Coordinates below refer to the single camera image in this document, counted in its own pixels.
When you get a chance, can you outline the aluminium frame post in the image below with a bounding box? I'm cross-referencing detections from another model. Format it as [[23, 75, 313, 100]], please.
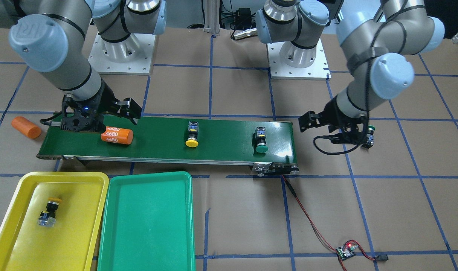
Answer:
[[203, 0, 221, 36]]

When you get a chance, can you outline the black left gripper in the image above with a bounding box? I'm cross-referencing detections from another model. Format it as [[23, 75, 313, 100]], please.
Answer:
[[298, 99, 368, 145]]

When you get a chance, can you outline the orange cylinder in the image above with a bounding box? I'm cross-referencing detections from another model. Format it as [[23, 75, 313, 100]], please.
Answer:
[[100, 126, 134, 145], [11, 116, 42, 139]]

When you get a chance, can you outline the red black power cable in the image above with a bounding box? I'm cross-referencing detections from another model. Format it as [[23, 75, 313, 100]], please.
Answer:
[[281, 175, 388, 271]]

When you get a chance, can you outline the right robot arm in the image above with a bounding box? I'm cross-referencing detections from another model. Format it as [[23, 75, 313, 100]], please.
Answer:
[[9, 0, 166, 133]]

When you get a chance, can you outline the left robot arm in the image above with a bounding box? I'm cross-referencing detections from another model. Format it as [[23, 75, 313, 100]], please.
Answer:
[[255, 0, 445, 145]]

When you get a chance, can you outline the green push button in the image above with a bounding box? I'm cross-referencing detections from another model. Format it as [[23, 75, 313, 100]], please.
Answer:
[[360, 125, 376, 149], [253, 126, 269, 153]]

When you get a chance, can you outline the green plastic tray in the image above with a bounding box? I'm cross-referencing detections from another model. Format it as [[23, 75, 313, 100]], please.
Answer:
[[98, 171, 196, 271]]

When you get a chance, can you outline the yellow plastic tray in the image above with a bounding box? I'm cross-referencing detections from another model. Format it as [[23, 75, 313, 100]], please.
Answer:
[[0, 172, 109, 271]]

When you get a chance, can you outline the yellow push button switch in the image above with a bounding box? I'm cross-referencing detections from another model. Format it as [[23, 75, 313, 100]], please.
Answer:
[[37, 197, 63, 227]]

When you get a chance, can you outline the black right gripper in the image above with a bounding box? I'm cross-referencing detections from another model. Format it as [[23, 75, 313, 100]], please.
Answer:
[[60, 82, 142, 133]]

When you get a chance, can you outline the green conveyor belt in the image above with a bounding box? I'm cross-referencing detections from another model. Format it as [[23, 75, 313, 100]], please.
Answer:
[[37, 115, 299, 176]]

